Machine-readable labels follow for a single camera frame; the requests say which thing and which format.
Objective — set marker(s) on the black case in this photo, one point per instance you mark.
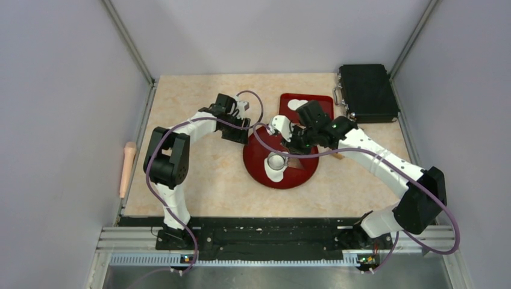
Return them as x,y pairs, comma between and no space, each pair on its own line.
365,92

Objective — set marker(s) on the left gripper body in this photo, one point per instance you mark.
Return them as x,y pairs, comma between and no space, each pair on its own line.
233,133

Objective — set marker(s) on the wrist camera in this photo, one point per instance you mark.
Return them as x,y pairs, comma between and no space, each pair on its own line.
280,124
241,108

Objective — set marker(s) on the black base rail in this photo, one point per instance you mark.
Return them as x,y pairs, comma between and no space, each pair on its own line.
253,241

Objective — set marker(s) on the beige wooden rolling pin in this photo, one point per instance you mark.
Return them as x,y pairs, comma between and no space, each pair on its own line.
130,150

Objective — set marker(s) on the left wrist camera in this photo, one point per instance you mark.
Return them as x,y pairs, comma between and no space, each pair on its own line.
241,108

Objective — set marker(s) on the round red tray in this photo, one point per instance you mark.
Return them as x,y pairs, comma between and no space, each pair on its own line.
254,155

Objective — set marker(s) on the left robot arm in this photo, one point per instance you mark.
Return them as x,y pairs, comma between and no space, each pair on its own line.
166,164

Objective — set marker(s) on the white dough ball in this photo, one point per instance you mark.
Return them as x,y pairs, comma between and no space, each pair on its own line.
274,176

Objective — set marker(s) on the rectangular red tray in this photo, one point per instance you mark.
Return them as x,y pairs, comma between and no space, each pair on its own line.
326,103

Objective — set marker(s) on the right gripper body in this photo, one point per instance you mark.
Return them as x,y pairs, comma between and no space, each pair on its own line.
302,139

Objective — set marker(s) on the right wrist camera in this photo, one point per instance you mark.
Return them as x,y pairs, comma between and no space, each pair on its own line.
280,124

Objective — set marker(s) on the metal ring cutter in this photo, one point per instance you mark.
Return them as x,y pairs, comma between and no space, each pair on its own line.
276,162

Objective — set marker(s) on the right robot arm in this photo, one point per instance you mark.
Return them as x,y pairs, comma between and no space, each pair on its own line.
421,192

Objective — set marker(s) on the left white wrapper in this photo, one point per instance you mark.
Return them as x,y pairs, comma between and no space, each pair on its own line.
293,104

